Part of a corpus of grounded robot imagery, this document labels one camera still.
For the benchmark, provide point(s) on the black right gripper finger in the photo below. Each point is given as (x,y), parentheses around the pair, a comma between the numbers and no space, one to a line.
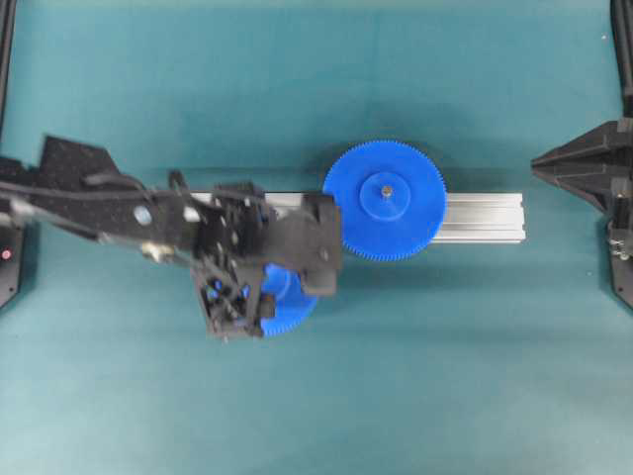
(592,183)
(598,146)

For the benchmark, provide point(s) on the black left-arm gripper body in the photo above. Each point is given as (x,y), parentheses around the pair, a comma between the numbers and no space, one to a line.
(227,273)

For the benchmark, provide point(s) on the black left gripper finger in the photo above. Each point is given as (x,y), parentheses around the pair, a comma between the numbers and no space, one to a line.
(265,311)
(304,236)

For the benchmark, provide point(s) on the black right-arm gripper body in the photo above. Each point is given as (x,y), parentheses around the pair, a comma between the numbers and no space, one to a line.
(619,197)

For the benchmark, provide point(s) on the small blue gear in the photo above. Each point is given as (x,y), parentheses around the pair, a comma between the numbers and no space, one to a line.
(292,304)

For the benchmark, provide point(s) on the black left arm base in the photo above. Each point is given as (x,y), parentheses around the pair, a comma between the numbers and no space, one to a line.
(12,247)

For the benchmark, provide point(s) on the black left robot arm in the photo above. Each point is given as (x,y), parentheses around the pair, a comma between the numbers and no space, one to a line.
(77,187)

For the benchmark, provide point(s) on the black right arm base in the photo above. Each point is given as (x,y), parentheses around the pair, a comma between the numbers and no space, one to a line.
(621,279)

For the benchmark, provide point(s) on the large blue gear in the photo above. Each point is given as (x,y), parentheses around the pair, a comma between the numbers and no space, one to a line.
(387,229)

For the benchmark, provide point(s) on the aluminium extrusion rail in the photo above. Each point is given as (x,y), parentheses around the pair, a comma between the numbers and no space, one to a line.
(496,218)

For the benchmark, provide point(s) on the black right frame post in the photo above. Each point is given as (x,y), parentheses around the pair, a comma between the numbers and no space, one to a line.
(621,25)

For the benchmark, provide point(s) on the black frame post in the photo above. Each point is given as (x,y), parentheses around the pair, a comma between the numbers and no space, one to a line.
(8,15)
(621,25)

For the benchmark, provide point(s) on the black left frame post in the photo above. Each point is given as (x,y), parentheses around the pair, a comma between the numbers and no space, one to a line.
(8,15)

